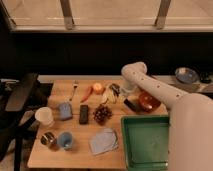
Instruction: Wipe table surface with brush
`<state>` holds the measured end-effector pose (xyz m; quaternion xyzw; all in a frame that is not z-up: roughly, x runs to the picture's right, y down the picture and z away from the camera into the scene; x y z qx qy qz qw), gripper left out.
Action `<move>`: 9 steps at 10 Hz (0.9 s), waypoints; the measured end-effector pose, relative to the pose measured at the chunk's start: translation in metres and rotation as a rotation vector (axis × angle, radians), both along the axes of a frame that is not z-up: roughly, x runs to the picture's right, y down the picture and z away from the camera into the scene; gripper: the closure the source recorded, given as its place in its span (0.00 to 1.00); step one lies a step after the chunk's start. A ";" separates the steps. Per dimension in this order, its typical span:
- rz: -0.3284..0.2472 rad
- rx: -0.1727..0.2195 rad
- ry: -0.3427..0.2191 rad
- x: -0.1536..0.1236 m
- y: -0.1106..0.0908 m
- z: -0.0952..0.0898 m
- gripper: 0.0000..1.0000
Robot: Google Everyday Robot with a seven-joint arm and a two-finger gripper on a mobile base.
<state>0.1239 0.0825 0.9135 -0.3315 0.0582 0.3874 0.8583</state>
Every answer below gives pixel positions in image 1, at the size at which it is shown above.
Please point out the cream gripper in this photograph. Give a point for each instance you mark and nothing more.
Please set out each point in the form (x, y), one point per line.
(125, 93)

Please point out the yellow banana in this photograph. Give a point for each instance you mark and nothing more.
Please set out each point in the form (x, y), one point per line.
(109, 96)

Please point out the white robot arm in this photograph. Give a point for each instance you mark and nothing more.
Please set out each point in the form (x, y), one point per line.
(190, 143)

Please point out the peach apple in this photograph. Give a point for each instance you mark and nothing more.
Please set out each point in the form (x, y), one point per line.
(98, 88)

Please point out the red-orange bowl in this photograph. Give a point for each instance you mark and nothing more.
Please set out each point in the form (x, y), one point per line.
(147, 102)

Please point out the bunch of dark grapes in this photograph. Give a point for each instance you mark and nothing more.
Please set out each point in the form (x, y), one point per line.
(101, 114)

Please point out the orange carrot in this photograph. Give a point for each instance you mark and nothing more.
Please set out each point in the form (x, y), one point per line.
(87, 94)

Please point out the black rectangular block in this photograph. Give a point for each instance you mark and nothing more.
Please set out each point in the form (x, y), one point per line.
(84, 113)

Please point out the silver fork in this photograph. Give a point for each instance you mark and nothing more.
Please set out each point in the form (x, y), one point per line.
(75, 86)

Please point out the green plastic tray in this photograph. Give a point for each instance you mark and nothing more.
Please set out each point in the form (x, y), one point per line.
(145, 141)

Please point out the light blue cloth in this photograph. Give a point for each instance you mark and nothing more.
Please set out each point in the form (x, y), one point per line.
(104, 141)

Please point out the blue sponge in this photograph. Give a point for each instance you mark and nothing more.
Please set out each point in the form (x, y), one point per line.
(65, 111)

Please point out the grey plate background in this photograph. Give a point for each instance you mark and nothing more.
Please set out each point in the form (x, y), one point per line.
(186, 75)

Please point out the blue cup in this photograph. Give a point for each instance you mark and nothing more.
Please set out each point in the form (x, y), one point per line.
(65, 140)

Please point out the white paper cup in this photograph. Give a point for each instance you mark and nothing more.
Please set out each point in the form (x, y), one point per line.
(45, 116)

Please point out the metal can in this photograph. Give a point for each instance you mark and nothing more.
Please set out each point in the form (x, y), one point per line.
(48, 139)

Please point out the black chair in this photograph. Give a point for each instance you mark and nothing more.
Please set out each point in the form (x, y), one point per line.
(26, 94)

